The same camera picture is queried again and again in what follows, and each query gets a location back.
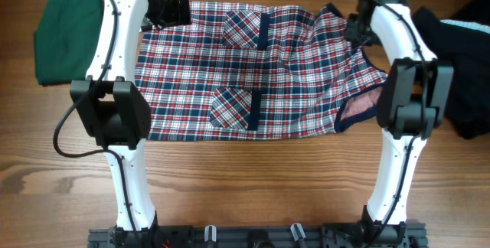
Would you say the black garment pile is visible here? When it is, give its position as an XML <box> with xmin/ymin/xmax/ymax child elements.
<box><xmin>413</xmin><ymin>0</ymin><xmax>489</xmax><ymax>139</ymax></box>

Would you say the plaid red blue shirt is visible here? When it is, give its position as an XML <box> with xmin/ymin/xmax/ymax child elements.
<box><xmin>136</xmin><ymin>2</ymin><xmax>387</xmax><ymax>142</ymax></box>

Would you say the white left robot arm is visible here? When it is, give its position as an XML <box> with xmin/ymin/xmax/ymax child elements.
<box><xmin>70</xmin><ymin>0</ymin><xmax>191</xmax><ymax>232</ymax></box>

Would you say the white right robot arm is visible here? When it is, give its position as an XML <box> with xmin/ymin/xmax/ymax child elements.
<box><xmin>345</xmin><ymin>0</ymin><xmax>453</xmax><ymax>246</ymax></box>

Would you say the folded green cloth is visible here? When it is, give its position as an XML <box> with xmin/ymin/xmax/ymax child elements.
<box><xmin>34</xmin><ymin>0</ymin><xmax>103</xmax><ymax>86</ymax></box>

